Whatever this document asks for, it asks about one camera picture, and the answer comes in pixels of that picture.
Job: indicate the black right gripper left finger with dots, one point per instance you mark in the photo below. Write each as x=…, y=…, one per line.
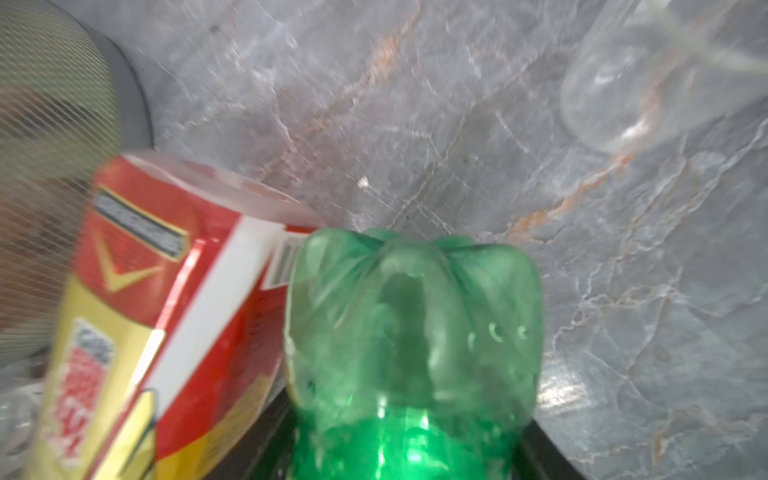
x=265, y=450

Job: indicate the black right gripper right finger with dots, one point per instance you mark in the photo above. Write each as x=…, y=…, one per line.
x=538, y=458

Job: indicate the green plastic bottle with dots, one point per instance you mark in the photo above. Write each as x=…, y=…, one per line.
x=411, y=359

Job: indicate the green mesh waste bin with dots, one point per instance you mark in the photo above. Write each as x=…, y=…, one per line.
x=70, y=101

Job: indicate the yellow tea bottle red label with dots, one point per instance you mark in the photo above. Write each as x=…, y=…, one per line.
x=169, y=340

